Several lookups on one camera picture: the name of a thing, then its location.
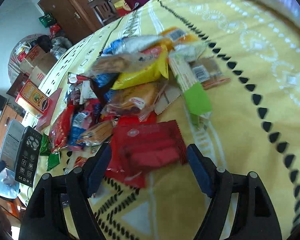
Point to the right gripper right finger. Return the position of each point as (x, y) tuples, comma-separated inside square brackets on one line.
[(255, 217)]

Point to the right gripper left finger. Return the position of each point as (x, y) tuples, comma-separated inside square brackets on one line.
[(81, 184)]

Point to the large red snack pack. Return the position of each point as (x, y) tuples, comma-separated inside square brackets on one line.
[(137, 149)]

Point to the blue white snack bag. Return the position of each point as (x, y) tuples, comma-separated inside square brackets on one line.
[(131, 44)]

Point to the clear blue plastic bowl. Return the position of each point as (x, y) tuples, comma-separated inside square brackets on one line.
[(9, 188)]

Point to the black product box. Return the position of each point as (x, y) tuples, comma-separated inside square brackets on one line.
[(27, 156)]

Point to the grey white 1377 box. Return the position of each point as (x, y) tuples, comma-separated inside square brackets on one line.
[(11, 143)]

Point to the yellow patterned bed sheet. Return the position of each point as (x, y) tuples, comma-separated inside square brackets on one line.
[(254, 125)]

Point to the wooden chest of drawers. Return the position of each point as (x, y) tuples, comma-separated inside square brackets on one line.
[(7, 115)]

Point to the red yellow carton box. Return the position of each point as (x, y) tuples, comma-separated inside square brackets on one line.
[(33, 100)]

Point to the dark wooden side chair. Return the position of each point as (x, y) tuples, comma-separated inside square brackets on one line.
[(17, 85)]

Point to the lower cardboard box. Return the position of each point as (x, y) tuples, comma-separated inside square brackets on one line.
[(42, 66)]

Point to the cardboard box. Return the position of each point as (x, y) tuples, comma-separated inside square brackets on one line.
[(32, 59), (42, 66)]

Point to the green snack wrapper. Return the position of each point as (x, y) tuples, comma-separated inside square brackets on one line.
[(195, 96)]

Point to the upper cardboard box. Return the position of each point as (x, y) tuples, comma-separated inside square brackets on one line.
[(32, 59)]

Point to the yellow snack bag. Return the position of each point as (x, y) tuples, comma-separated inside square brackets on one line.
[(152, 65)]

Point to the wooden chair by wardrobe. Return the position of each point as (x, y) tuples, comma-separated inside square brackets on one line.
[(104, 11)]

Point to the red gift box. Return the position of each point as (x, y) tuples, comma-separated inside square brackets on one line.
[(122, 8)]

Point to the dark wooden wardrobe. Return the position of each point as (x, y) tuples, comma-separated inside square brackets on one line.
[(75, 17)]

